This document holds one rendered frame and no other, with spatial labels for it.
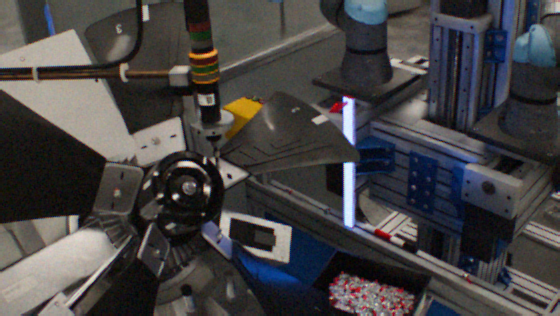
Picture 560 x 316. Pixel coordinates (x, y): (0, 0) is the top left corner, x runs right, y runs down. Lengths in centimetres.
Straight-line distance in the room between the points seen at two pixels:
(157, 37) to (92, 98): 24
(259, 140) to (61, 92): 41
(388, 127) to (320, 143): 57
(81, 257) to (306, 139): 44
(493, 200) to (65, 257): 91
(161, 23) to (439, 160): 83
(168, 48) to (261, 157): 24
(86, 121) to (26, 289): 38
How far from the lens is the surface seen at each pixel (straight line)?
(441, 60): 159
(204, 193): 89
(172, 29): 103
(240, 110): 144
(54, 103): 118
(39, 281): 97
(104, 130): 118
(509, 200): 134
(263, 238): 110
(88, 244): 99
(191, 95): 91
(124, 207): 94
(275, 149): 102
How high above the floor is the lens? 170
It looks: 31 degrees down
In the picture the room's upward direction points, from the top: 4 degrees counter-clockwise
